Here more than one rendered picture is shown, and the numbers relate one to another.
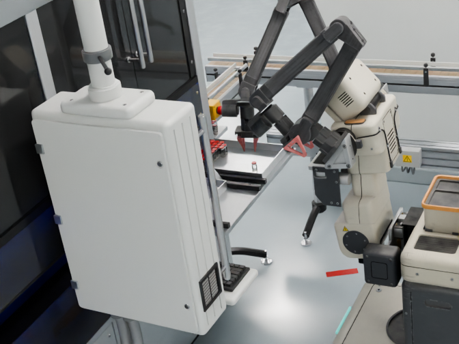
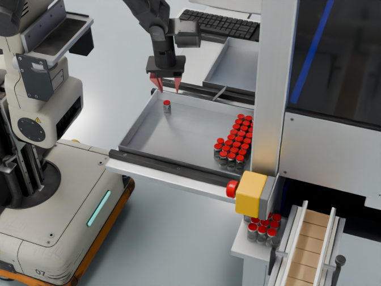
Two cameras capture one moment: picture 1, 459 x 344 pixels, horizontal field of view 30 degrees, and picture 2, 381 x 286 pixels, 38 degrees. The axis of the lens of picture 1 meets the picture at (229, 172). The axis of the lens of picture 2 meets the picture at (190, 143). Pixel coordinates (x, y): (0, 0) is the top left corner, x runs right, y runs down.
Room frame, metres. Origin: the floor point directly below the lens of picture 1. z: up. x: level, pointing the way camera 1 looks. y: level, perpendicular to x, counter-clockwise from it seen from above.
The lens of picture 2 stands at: (4.33, -0.20, 1.93)
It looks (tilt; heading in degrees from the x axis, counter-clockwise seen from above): 43 degrees down; 172
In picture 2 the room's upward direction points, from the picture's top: 2 degrees counter-clockwise
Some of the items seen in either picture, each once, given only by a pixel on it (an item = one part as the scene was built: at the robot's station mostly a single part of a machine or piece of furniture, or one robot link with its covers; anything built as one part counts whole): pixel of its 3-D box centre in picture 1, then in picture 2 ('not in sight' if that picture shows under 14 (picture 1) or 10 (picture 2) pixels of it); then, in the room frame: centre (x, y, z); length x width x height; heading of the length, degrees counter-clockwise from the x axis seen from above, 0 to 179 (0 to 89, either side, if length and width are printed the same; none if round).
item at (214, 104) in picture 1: (210, 109); (254, 194); (3.54, 0.04, 0.99); 0.08 x 0.07 x 0.07; 60
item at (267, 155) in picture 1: (238, 158); (194, 133); (3.21, -0.04, 0.90); 0.34 x 0.26 x 0.04; 60
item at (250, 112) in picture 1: (245, 110); (164, 37); (3.11, -0.10, 1.15); 0.07 x 0.06 x 0.07; 75
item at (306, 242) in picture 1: (320, 211); not in sight; (4.07, -0.46, 0.07); 0.50 x 0.08 x 0.14; 150
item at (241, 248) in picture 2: (207, 132); (266, 239); (3.58, 0.07, 0.87); 0.14 x 0.13 x 0.02; 60
